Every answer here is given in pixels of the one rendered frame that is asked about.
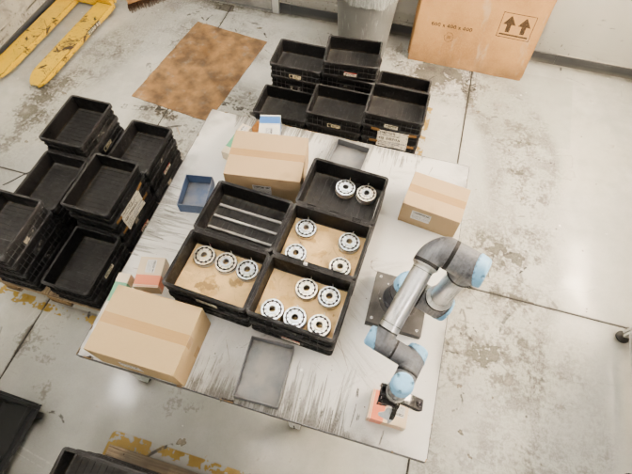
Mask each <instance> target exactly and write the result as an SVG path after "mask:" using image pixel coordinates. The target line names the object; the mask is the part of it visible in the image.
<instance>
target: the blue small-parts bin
mask: <svg viewBox="0 0 632 474"><path fill-rule="evenodd" d="M214 186H215V184H214V180H213V177H210V176H199V175H189V174H186V175H185V178H184V181H183V184H182V189H181V192H180V195H179V198H178V201H177V206H178V208H179V210H180V212H187V213H200V212H201V211H202V209H203V207H204V205H205V204H206V202H207V200H208V198H209V197H210V195H211V193H212V191H213V190H214Z"/></svg>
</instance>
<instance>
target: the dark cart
mask: <svg viewBox="0 0 632 474"><path fill-rule="evenodd" d="M41 406H42V404H39V403H35V402H32V401H29V400H27V399H24V398H21V397H18V396H15V395H12V394H10V393H7V392H5V391H2V390H0V474H4V473H5V471H6V469H7V467H8V465H9V463H10V461H11V459H12V458H13V456H14V454H15V452H16V451H17V449H18V448H19V446H20V444H21V443H22V441H23V439H24V436H25V435H26V433H27V431H28V429H29V428H30V426H31V424H32V422H33V420H34V419H41V418H42V416H43V414H44V413H41V412H39V410H40V407H41Z"/></svg>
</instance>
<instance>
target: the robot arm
mask: <svg viewBox="0 0 632 474"><path fill-rule="evenodd" d="M413 262H414V264H413V266H412V267H411V269H410V271H405V272H402V273H400V274H399V275H398V276H397V277H396V278H395V280H394V283H393V284H391V285H389V286H388V287H387V288H386V289H385V291H384V293H383V303H384V305H385V307H386V308H387V312H386V313H385V315H384V317H383V319H382V320H381V322H380V324H379V325H378V326H374V325H373V326H372V327H371V329H370V331H369V332H368V334H367V336H366V338H365V339H364V343H365V344H366V345H367V346H369V347H370V348H372V349H373V351H376V352H377V353H379V354H381V355H382V356H384V357H386V358H388V359H389V360H391V361H392V362H394V363H396V364H397V365H398V368H397V370H396V371H395V373H394V375H393V377H392V378H391V380H390V382H385V383H381V385H380V387H381V388H380V393H379V396H378V400H377V403H376V404H379V405H383V406H387V405H388V406H391V408H390V407H388V408H386V410H385V411H384V412H379V413H378V416H379V417H381V418H383V419H386V420H387V423H390V422H391V421H393V420H394V418H395V416H396V413H397V410H398V409H399V407H400V404H401V405H403V406H405V407H408V408H410V409H412V410H414V411H416V412H420V411H422V407H423V400H422V399H421V398H419V397H417V396H415V395H412V394H411V393H412V391H413V389H414V384H415V383H416V381H417V379H418V377H419V374H420V371H421V369H422V367H423V366H424V365H425V361H426V359H427V356H428V352H427V350H426V349H425V348H424V347H423V346H421V345H419V344H416V343H415V342H411V343H410V344H409V345H408V346H407V345H406V344H404V343H402V342H401V341H399V340H397V339H396V338H397V336H398V334H399V332H400V331H401V329H402V327H403V325H404V323H405V321H406V319H407V318H408V316H409V314H410V312H411V311H412V309H413V307H415V308H417V309H419V310H421V311H423V312H424V313H426V314H428V315H430V316H431V317H432V318H434V319H437V320H438V321H443V320H445V319H446V318H447V317H448V315H450V313H451V312H452V310H453V308H454V305H455V300H454V299H453V298H454V297H455V296H456V295H457V294H458V293H459V292H460V291H461V290H462V289H463V288H469V287H471V286H473V287H476V288H480V286H481V285H482V283H483V281H484V279H485V277H486V275H487V273H488V271H489V269H490V267H491V264H492V260H491V258H489V257H487V256H486V255H485V254H483V253H481V252H479V251H478V250H476V249H474V248H472V247H470V246H468V245H466V244H464V243H462V242H460V241H458V240H457V239H455V238H452V237H439V238H435V239H433V240H432V241H430V242H428V243H427V244H425V245H424V246H422V247H421V248H420V250H419V251H418V252H417V254H416V255H415V257H414V259H413ZM439 268H441V269H443V270H445V271H446V272H447V273H446V274H445V275H444V276H443V277H442V278H441V280H440V281H439V282H438V283H437V285H434V286H430V285H428V284H427V283H428V281H429V280H430V278H431V276H432V274H434V273H437V271H438V269H439ZM389 413H390V414H389Z"/></svg>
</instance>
